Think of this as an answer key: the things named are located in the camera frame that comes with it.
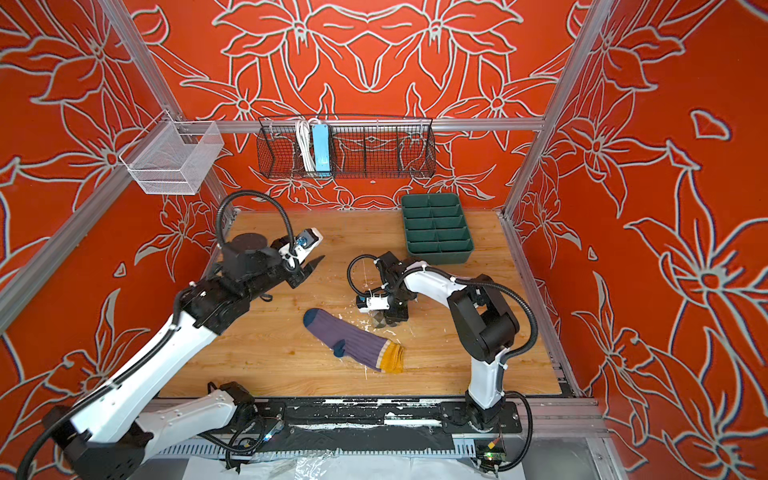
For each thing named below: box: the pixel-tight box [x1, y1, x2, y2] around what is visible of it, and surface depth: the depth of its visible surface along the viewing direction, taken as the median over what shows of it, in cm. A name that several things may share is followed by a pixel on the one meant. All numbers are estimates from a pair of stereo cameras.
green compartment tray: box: [402, 193, 474, 265], surface depth 109 cm
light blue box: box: [312, 124, 331, 177], surface depth 91 cm
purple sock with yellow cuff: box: [303, 308, 405, 374], surface depth 87 cm
